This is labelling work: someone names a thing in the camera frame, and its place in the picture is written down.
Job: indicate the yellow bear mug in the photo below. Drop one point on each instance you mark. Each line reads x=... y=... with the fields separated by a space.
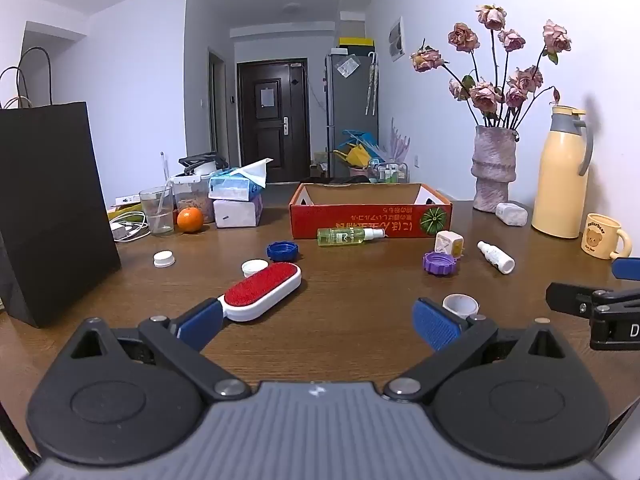
x=600 y=235

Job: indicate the white bottle cap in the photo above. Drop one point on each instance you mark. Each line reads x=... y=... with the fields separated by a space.
x=254 y=266
x=163 y=258

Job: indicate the wall electrical panel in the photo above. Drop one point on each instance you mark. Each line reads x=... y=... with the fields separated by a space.
x=396 y=40

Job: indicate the yellow bag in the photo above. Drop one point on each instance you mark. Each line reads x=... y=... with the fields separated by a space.
x=357 y=156

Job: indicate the white folded umbrella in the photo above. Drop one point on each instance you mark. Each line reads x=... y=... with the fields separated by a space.
x=371 y=82

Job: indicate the white cup-shaped cap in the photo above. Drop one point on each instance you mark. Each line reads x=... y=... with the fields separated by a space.
x=460 y=305

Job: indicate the storage trolley with bottles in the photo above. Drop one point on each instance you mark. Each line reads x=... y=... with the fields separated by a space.
x=392 y=172

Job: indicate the red cardboard box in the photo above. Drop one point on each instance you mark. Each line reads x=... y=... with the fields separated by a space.
x=370 y=220

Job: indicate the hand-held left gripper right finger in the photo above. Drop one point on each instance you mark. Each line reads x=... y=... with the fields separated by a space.
x=435 y=322

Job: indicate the pink ceramic vase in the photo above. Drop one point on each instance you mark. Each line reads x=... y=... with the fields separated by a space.
x=492 y=170

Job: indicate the grey refrigerator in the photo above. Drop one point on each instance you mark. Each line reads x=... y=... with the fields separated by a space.
x=350 y=105

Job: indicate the purple tissue pack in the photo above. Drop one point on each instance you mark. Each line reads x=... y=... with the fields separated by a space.
x=237 y=212

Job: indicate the bunch of dried pink roses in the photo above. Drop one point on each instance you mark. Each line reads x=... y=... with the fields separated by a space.
x=487 y=95

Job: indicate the red white lint brush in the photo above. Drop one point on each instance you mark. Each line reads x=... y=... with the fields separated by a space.
x=260 y=285

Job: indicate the clear document pouch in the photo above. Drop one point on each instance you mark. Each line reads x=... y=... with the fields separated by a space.
x=348 y=65

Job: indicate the clear food container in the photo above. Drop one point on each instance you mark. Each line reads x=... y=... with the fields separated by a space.
x=192 y=197

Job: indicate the pale purple decoration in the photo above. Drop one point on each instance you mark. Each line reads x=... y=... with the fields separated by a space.
x=400 y=142

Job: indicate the blue bottle cap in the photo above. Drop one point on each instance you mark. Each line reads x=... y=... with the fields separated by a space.
x=282 y=251

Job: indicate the blue tissue pack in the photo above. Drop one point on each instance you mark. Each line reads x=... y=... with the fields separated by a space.
x=232 y=187

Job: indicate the yellow box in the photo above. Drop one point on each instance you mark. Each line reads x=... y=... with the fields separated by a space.
x=356 y=41

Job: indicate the clear drinking glass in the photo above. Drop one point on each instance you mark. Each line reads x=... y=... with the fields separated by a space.
x=160 y=210

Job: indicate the orange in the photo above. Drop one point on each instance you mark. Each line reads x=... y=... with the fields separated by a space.
x=190 y=219

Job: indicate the purple bottle cap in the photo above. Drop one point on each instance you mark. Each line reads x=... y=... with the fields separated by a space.
x=440 y=262

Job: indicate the white plastic jar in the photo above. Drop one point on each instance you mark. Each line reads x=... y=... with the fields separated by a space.
x=511 y=213

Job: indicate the blue folding rack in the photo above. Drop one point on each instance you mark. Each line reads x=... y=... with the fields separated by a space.
x=357 y=136

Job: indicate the yellow thermos jug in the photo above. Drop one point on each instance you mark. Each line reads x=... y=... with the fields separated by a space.
x=560 y=180

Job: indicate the dark brown door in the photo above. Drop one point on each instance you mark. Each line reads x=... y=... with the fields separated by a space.
x=270 y=120

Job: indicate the white power strip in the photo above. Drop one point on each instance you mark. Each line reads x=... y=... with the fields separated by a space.
x=125 y=201

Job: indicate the green spray bottle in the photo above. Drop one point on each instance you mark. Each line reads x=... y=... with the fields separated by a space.
x=345 y=236

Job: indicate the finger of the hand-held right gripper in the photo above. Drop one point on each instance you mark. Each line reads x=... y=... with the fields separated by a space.
x=627 y=270
x=567 y=300

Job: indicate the grey side door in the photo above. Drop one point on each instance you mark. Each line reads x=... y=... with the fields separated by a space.
x=218 y=105

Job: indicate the black plastic stand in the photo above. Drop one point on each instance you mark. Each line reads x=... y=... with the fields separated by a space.
x=200 y=162

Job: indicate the black paper bag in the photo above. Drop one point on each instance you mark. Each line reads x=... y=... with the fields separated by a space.
x=50 y=200

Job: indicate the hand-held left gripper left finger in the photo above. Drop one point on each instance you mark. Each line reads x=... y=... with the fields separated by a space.
x=200 y=317

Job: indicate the white spray bottle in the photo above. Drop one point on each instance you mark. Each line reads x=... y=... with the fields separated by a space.
x=495 y=256

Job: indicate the paper notice on door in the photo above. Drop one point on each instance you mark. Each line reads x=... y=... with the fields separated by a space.
x=265 y=96

